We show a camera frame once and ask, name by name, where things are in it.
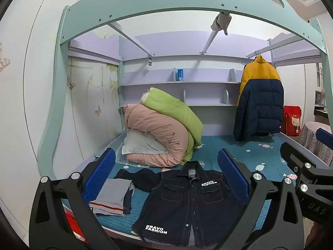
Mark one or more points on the blue patterned bed sheet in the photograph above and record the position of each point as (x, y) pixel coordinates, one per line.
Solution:
(260, 152)

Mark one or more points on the small blue box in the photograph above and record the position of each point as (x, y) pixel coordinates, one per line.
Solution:
(180, 74)

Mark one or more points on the grey folded shirt orange stripe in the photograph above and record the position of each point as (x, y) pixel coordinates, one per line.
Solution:
(111, 195)

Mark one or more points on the lavender wall shelf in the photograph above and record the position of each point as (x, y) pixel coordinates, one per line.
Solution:
(182, 83)

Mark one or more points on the navy folded garment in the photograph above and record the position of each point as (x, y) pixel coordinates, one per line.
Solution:
(128, 200)

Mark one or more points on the red cartoon bag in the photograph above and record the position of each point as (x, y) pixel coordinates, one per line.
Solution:
(292, 122)

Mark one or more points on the red object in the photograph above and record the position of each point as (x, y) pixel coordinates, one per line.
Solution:
(75, 224)

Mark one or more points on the dark denim jacket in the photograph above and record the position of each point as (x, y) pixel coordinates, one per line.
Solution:
(182, 208)

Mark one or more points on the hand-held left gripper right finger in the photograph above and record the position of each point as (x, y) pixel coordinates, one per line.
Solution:
(232, 174)

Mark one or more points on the yellow and navy puffer jacket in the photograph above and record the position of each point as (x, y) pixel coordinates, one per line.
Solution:
(260, 101)

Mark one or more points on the white curved wardrobe butterfly decals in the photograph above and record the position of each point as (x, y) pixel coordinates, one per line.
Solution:
(26, 96)

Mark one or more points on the white pillow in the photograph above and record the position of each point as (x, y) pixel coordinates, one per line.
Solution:
(141, 143)

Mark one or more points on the pink quilt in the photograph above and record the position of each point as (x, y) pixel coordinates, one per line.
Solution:
(158, 135)

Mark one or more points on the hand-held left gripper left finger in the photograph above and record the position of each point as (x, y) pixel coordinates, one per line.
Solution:
(100, 177)

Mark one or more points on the small black hanging tag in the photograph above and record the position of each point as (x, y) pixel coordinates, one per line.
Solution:
(150, 61)

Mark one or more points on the white wardrobe plant decals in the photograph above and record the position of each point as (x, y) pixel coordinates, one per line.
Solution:
(88, 96)

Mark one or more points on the teal bunk bed frame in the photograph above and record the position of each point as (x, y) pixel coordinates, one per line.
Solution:
(156, 2)

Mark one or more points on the green quilt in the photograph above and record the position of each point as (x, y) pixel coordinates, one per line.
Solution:
(177, 112)

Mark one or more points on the grey hanging cloth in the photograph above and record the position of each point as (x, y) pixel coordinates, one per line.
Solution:
(221, 22)

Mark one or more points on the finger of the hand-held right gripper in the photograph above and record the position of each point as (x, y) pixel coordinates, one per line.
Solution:
(291, 156)
(325, 136)

